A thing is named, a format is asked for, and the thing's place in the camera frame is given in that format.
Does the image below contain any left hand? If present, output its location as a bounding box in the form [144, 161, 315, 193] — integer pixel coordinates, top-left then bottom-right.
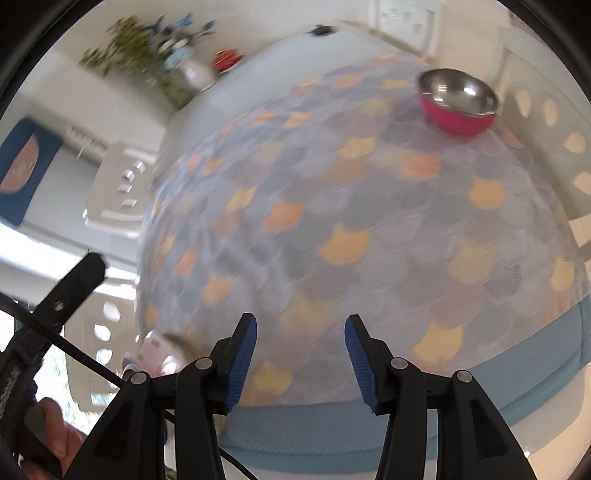
[24, 397, 87, 477]

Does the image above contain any near white chair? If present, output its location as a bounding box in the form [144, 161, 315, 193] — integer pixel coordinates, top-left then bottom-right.
[64, 290, 139, 413]

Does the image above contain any white chair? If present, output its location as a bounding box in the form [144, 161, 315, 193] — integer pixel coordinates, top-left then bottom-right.
[370, 0, 447, 60]
[64, 290, 139, 413]
[492, 27, 590, 220]
[83, 141, 157, 240]

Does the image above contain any scallop patterned table mat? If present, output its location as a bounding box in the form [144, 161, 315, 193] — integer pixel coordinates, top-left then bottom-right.
[138, 52, 588, 406]

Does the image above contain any pink steel bowl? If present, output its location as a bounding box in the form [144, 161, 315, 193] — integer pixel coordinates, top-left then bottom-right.
[416, 68, 500, 136]

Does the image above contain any white vase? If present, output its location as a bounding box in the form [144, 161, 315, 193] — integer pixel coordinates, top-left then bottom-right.
[179, 57, 216, 92]

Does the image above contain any red lidded pot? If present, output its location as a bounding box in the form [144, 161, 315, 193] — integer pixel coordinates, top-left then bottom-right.
[213, 49, 243, 74]

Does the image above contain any right side white chair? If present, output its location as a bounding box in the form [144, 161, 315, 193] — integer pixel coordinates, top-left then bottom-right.
[492, 27, 590, 220]

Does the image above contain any small black object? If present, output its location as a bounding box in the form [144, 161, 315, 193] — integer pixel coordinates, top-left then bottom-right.
[308, 24, 335, 37]

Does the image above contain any far right white chair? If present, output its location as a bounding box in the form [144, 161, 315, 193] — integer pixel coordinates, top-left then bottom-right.
[370, 0, 447, 60]

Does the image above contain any blue wall hanging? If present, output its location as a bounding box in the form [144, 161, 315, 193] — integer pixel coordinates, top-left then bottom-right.
[0, 118, 63, 227]

